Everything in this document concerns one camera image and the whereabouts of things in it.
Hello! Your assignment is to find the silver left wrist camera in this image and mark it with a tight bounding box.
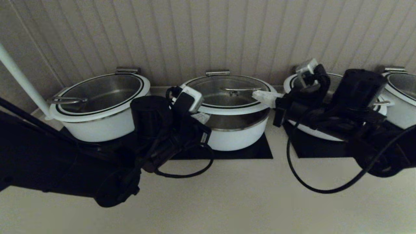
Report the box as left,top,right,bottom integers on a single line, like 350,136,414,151
172,85,204,114

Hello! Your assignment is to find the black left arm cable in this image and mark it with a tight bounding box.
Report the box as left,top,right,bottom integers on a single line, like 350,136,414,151
154,143,215,178

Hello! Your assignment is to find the black glass induction cooktop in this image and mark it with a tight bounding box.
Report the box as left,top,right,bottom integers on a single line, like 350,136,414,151
60,127,273,160
283,122,358,159

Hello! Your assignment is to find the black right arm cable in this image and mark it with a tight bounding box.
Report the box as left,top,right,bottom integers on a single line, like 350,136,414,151
287,107,416,194

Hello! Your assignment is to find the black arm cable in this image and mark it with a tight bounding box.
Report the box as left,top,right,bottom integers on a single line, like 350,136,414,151
154,143,215,178
287,107,416,194

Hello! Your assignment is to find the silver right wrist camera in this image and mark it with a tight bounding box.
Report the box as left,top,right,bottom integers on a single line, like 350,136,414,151
295,58,330,95

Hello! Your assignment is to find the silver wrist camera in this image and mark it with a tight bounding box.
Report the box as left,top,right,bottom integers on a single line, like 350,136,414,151
295,58,330,95
172,85,204,114

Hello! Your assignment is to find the white round pole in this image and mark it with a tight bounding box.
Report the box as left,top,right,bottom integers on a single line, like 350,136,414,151
0,44,54,121

